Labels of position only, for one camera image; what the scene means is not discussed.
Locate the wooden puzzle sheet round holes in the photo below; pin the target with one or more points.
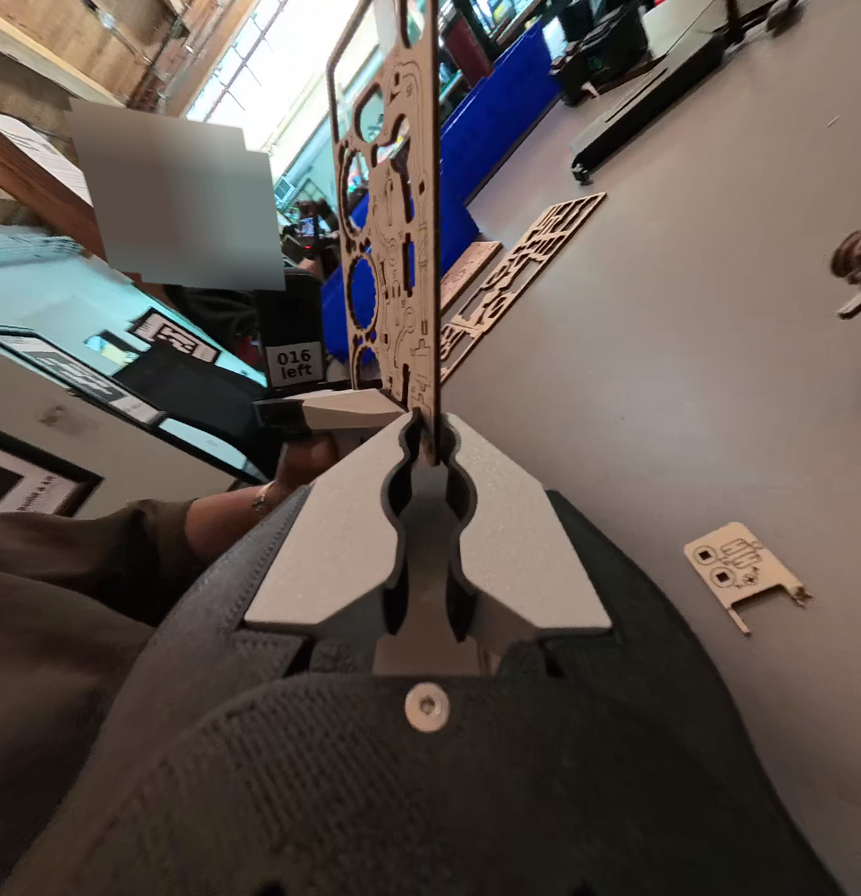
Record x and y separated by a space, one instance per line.
423 175

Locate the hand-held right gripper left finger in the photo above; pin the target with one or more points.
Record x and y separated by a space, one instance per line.
325 553

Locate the small wooden card square holes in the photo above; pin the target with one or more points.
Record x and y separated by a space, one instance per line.
774 570

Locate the black equipment case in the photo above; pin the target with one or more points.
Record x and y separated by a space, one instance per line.
654 84

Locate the black camera rig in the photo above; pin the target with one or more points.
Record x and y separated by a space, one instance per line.
310 227

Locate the engraved wooden puzzle sheet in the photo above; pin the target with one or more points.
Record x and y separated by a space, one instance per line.
472 266

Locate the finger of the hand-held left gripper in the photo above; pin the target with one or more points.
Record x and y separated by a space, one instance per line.
346 414

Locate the person's left forearm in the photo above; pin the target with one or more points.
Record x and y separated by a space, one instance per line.
87 553

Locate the blue plastic bin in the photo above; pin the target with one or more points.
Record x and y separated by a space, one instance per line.
500 126

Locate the cut-out wooden puzzle sheet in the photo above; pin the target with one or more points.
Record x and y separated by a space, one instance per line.
535 241

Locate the framed marker poster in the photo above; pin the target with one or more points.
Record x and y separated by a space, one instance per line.
24 483

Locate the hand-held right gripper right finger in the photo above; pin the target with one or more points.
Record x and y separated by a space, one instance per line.
528 560

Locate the marker sheet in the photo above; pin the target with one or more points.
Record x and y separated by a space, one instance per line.
175 336
80 381

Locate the person's left hand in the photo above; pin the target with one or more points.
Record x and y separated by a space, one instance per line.
306 462

